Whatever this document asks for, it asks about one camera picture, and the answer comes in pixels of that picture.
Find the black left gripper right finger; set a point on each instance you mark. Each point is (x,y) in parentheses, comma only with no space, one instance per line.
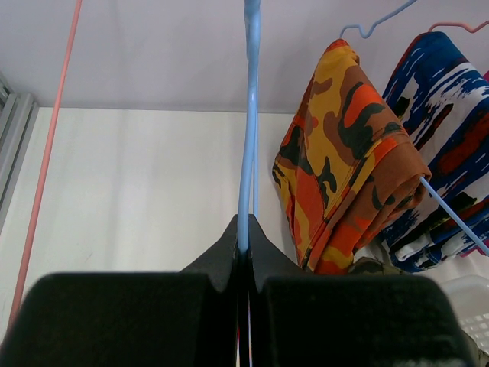
(304,319)

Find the orange camouflage trousers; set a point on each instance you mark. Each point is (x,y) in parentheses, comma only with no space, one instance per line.
(346,166)

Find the left aluminium frame posts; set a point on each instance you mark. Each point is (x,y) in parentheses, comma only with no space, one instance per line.
(18,115)

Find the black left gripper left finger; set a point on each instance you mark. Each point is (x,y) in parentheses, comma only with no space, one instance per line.
(184,318)

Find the white perforated plastic basket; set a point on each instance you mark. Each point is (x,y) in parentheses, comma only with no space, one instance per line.
(468,296)

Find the grey yellow camouflage trousers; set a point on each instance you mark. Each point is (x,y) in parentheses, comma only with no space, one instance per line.
(372,266)

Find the light blue hanger camo trousers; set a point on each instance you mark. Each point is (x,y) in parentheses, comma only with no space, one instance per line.
(248,189)

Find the light blue hanger orange trousers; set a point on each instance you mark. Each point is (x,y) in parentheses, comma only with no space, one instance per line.
(366,34)

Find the blue white patterned trousers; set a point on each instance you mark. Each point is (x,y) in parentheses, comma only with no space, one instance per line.
(442,102)

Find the pink wire hanger blue trousers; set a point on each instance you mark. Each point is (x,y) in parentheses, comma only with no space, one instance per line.
(458,27)

